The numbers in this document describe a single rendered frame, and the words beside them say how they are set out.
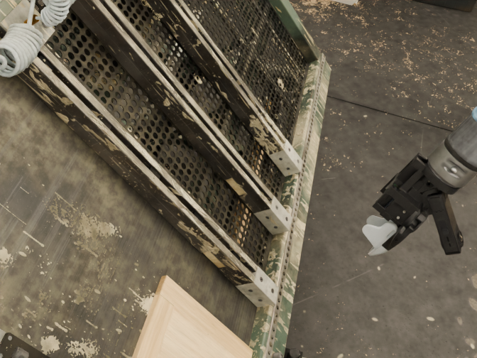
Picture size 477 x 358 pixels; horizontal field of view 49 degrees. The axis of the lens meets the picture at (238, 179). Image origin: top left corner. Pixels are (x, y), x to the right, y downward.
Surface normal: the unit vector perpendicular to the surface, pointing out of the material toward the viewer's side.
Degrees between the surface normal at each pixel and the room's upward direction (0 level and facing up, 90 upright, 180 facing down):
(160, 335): 51
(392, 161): 0
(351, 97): 0
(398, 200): 71
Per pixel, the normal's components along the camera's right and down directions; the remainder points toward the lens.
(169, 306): 0.80, -0.25
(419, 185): -0.43, 0.38
